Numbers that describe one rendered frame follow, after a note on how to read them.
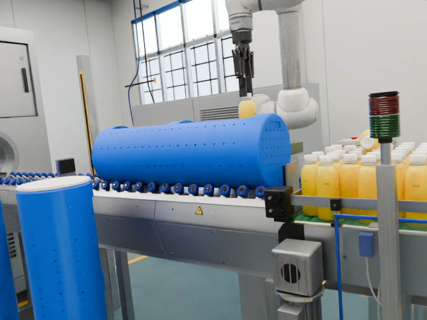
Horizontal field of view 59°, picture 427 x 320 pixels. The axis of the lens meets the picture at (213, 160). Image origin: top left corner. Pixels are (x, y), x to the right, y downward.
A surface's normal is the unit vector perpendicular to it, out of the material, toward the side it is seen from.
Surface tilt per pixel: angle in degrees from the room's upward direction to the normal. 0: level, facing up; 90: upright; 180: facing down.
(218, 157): 91
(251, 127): 47
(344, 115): 90
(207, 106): 90
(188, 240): 110
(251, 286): 90
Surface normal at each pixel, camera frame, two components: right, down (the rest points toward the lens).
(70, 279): 0.47, 0.06
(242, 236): -0.49, 0.47
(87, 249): 0.86, -0.02
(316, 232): -0.55, 0.15
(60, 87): 0.71, 0.02
